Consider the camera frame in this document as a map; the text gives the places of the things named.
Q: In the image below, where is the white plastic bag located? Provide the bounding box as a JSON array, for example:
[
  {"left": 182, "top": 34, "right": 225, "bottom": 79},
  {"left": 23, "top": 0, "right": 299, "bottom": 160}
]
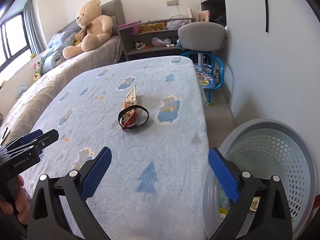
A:
[{"left": 151, "top": 37, "right": 171, "bottom": 47}]

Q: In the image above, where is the light blue wipes packet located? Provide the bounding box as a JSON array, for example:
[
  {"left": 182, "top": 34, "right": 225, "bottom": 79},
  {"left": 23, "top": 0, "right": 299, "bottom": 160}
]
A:
[{"left": 218, "top": 188, "right": 231, "bottom": 211}]

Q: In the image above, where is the light blue patterned blanket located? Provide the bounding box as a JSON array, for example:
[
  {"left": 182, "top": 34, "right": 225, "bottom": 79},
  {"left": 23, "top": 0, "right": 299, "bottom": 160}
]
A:
[{"left": 22, "top": 56, "right": 209, "bottom": 239}]

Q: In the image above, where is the yellow square plastic lid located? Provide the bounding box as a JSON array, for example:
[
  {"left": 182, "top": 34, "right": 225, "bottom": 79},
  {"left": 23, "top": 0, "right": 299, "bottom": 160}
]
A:
[{"left": 219, "top": 207, "right": 228, "bottom": 216}]

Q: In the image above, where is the grey office chair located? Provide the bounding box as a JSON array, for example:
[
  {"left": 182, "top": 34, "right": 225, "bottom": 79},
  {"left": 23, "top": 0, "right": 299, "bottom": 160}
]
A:
[{"left": 177, "top": 22, "right": 227, "bottom": 66}]

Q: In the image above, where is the small green doll toy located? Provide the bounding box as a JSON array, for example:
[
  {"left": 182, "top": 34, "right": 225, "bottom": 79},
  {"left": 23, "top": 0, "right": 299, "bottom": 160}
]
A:
[{"left": 33, "top": 58, "right": 43, "bottom": 81}]

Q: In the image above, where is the pink storage box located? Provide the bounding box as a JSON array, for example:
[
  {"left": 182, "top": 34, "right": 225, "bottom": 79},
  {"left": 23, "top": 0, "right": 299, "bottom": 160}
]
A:
[{"left": 117, "top": 21, "right": 142, "bottom": 35}]

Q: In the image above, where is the grey bed headboard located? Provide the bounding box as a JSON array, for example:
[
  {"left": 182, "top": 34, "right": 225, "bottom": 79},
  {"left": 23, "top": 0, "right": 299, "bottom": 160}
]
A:
[{"left": 58, "top": 0, "right": 126, "bottom": 36}]

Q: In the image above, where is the grey bedside shelf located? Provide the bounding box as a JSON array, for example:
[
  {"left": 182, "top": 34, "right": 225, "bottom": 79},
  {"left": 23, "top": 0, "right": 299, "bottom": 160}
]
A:
[{"left": 117, "top": 18, "right": 195, "bottom": 61}]

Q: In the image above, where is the grey window curtain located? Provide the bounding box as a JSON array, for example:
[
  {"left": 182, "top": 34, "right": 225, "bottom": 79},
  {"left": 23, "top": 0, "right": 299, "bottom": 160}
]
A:
[{"left": 23, "top": 0, "right": 45, "bottom": 55}]

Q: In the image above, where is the red stool frame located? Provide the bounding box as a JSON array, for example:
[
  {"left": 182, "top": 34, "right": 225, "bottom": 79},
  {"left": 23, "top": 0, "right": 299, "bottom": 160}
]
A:
[{"left": 312, "top": 194, "right": 320, "bottom": 209}]

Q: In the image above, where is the wall power socket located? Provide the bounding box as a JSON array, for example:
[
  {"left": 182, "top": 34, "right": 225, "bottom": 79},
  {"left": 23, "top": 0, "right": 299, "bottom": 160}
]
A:
[{"left": 167, "top": 0, "right": 179, "bottom": 7}]

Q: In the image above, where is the black ring band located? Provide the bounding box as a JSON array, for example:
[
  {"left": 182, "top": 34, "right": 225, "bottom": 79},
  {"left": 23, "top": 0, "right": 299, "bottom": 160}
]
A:
[{"left": 118, "top": 105, "right": 150, "bottom": 131}]

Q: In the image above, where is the beige teddy bear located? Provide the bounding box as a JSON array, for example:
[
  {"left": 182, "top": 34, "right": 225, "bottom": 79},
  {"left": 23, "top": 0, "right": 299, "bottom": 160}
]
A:
[{"left": 62, "top": 0, "right": 113, "bottom": 60}]

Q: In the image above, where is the blue patterned pillow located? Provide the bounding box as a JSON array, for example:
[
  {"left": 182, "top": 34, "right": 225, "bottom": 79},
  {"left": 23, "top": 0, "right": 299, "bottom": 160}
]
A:
[{"left": 41, "top": 31, "right": 76, "bottom": 74}]

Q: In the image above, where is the red white snack wrapper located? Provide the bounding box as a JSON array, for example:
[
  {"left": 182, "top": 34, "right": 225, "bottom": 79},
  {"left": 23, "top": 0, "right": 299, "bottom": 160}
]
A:
[{"left": 121, "top": 85, "right": 140, "bottom": 127}]

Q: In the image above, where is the blue kids chair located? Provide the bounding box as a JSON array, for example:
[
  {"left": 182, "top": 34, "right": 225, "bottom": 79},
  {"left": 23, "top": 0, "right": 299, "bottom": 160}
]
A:
[{"left": 181, "top": 51, "right": 225, "bottom": 106}]

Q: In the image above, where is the person's left hand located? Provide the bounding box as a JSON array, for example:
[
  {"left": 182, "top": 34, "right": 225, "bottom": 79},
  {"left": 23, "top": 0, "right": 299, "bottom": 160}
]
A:
[{"left": 1, "top": 175, "right": 31, "bottom": 225}]

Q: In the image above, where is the grey perforated laundry basket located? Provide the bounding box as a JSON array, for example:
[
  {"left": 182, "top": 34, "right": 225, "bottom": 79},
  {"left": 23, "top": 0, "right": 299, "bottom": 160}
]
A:
[{"left": 202, "top": 119, "right": 319, "bottom": 239}]

